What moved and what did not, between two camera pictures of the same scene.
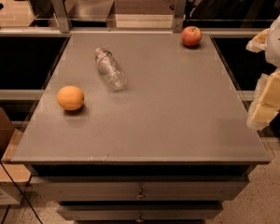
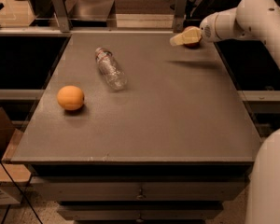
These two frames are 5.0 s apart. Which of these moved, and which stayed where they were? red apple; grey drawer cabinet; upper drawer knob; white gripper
Moved: white gripper
Stayed: grey drawer cabinet; red apple; upper drawer knob
